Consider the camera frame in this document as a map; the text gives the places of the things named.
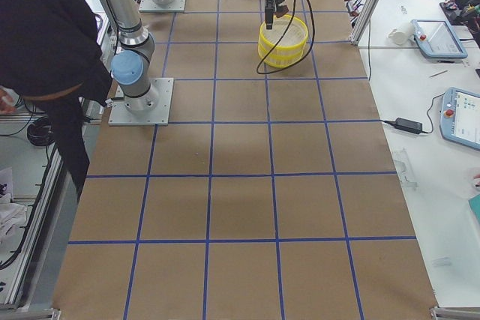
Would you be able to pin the white paper cup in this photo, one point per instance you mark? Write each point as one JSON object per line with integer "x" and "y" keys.
{"x": 402, "y": 33}

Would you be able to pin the person in black clothing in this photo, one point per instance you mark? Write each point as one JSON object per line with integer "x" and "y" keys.
{"x": 50, "y": 56}

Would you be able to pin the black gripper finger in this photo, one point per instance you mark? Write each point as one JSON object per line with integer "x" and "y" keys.
{"x": 269, "y": 17}

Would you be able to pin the blue teach pendant far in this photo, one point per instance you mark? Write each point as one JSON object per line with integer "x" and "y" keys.
{"x": 437, "y": 40}

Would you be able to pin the yellow steamer layer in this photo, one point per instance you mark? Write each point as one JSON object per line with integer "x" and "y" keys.
{"x": 280, "y": 58}
{"x": 287, "y": 31}

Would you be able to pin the blue teach pendant near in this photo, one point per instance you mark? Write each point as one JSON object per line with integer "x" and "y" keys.
{"x": 459, "y": 119}

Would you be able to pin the blue teach pendant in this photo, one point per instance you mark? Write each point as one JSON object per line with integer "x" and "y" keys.
{"x": 459, "y": 119}
{"x": 437, "y": 40}

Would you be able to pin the black power adapter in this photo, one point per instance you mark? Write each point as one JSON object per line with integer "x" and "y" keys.
{"x": 408, "y": 125}

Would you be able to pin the brown chocolate bun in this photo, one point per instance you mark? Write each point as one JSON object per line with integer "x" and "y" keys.
{"x": 281, "y": 11}

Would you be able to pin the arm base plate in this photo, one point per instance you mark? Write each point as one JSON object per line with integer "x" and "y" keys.
{"x": 162, "y": 6}
{"x": 150, "y": 109}

